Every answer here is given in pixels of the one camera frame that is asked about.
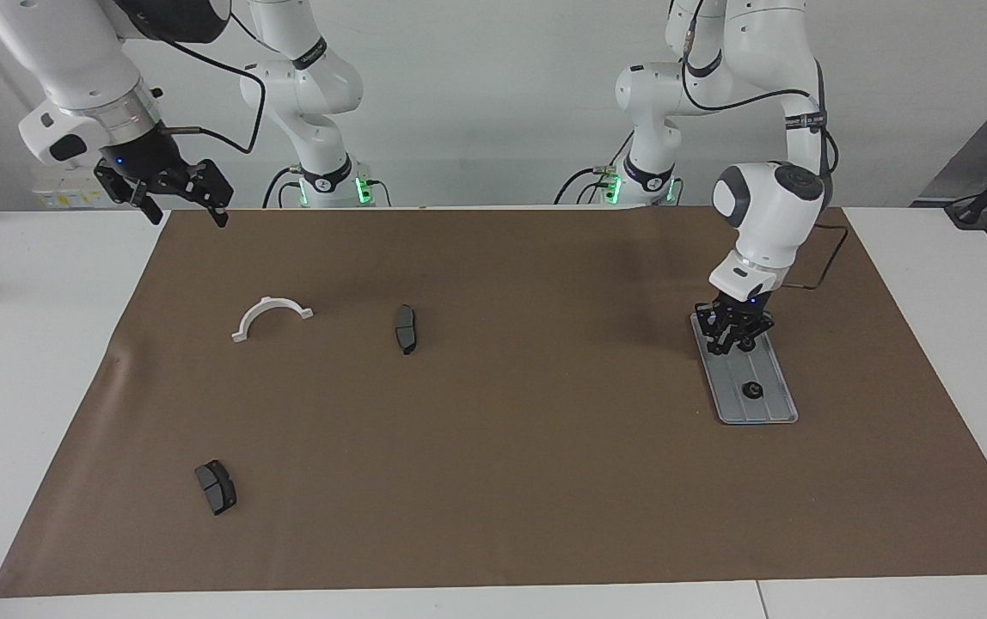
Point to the brown paper table mat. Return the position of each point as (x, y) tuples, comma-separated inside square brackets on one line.
[(459, 499)]

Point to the short dark grey brake pad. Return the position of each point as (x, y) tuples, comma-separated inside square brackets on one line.
[(217, 490)]

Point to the silver metal ribbed tray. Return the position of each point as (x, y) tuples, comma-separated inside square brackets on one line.
[(769, 404)]

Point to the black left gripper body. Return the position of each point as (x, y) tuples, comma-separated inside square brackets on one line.
[(741, 309)]

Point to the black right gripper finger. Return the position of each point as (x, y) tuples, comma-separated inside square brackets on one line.
[(217, 185), (150, 205)]

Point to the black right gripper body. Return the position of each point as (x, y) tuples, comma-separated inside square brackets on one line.
[(145, 168)]

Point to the white wall socket box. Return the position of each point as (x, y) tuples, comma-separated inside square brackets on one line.
[(64, 193)]

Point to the long dark grey brake pad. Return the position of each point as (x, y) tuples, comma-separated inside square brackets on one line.
[(406, 331)]

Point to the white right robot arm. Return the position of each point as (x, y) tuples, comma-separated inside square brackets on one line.
[(72, 69)]

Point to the white curved plastic bracket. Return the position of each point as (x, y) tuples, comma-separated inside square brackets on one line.
[(270, 302)]

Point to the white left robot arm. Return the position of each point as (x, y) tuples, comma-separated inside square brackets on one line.
[(769, 215)]

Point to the black bearing gear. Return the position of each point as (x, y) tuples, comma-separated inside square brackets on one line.
[(752, 392)]

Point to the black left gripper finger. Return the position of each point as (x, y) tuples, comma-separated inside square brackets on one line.
[(756, 334), (714, 335)]

